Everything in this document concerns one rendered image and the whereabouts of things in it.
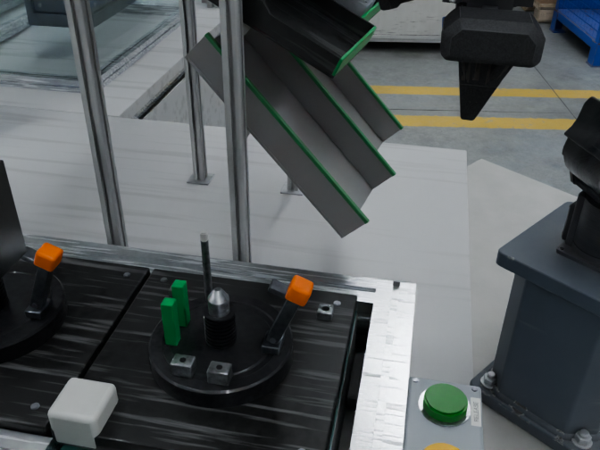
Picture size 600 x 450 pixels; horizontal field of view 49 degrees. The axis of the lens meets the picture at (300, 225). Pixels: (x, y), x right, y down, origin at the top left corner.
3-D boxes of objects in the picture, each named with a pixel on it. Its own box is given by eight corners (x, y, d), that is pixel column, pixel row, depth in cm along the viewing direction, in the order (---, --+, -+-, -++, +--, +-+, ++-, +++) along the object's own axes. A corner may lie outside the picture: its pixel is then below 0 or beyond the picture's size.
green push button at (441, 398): (464, 400, 63) (468, 385, 62) (465, 433, 59) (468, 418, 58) (422, 393, 63) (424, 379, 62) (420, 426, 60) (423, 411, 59)
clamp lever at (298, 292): (284, 335, 64) (315, 281, 59) (279, 349, 62) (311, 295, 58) (251, 320, 63) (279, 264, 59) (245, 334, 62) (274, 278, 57)
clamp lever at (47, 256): (52, 302, 67) (64, 248, 63) (41, 314, 66) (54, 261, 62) (19, 287, 67) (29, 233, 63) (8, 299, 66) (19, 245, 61)
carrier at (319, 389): (356, 308, 74) (363, 214, 67) (320, 493, 54) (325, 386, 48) (154, 281, 78) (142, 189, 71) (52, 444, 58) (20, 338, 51)
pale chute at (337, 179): (371, 189, 90) (396, 172, 87) (341, 239, 79) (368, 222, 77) (234, 26, 85) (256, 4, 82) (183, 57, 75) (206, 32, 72)
